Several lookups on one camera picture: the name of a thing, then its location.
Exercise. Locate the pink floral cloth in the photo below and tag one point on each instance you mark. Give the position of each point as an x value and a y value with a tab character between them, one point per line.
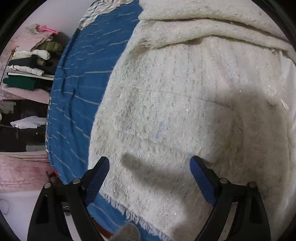
24	171

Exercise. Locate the white fuzzy knit sweater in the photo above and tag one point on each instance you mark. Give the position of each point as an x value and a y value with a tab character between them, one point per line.
214	79

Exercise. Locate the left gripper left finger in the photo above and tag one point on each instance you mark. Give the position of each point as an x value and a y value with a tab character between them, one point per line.
48	220

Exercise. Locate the blue striped plaid bedspread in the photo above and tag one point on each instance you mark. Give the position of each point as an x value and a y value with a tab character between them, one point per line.
79	85

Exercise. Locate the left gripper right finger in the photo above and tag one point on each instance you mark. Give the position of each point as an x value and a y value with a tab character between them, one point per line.
250	219

